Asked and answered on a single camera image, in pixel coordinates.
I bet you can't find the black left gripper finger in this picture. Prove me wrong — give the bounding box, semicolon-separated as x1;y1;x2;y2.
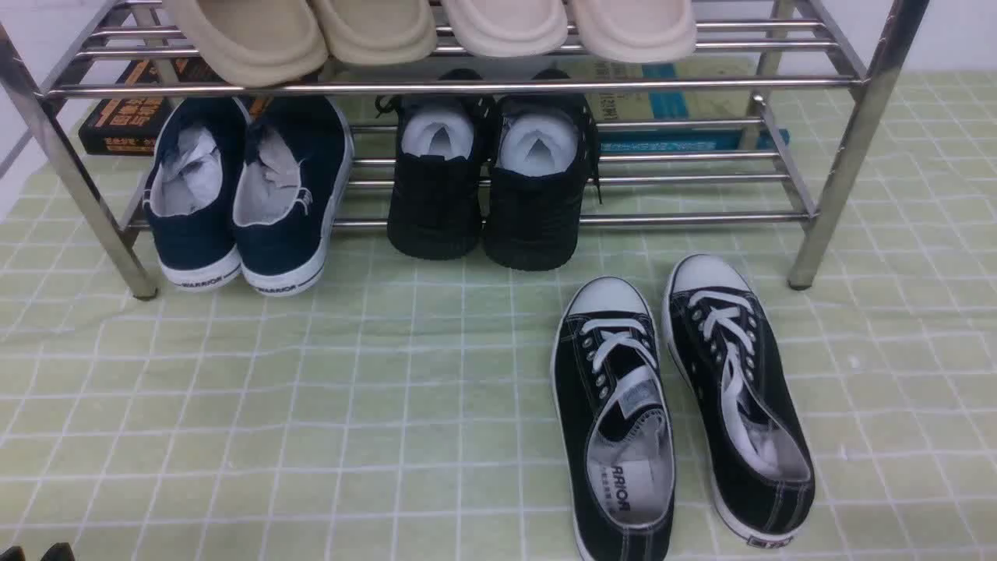
41;542;77;561
0;546;26;561

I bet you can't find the navy canvas sneaker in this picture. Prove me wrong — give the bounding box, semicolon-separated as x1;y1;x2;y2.
140;98;252;292
231;96;354;297

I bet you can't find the silver metal shoe rack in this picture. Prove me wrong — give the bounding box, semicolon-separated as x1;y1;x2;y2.
2;1;928;302

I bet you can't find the green checkered cloth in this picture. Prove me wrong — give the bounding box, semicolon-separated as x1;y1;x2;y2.
1;73;995;560

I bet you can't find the black orange book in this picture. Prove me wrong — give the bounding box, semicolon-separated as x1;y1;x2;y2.
78;58;271;156

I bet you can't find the black knit sneaker left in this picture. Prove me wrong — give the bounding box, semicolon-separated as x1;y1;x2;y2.
375;93;498;260

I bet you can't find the black knit sneaker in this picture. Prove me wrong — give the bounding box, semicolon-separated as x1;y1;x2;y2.
375;93;498;260
483;92;601;271

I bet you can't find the tan slipper far left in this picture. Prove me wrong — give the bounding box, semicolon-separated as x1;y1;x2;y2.
163;1;329;86

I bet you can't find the tan slipper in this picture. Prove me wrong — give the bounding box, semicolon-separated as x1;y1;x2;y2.
309;1;437;66
163;1;329;86

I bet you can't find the black white canvas sneaker left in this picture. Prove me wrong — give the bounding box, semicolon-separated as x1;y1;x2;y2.
551;277;677;560

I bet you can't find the black white canvas sneaker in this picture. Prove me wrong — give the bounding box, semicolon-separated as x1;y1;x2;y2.
662;253;816;549
551;277;677;560

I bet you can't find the black knit sneaker right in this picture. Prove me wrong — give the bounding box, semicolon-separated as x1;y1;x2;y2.
483;92;601;271

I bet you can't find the cream slipper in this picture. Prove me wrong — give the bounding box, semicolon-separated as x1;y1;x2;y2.
569;1;697;64
441;1;569;58

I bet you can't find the black white canvas sneaker right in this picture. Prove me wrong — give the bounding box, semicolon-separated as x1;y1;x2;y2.
662;253;816;549

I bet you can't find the cream slipper far right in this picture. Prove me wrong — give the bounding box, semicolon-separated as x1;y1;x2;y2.
569;1;697;64

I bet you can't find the blue beige book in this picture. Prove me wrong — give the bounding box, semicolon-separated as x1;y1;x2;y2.
553;55;756;155

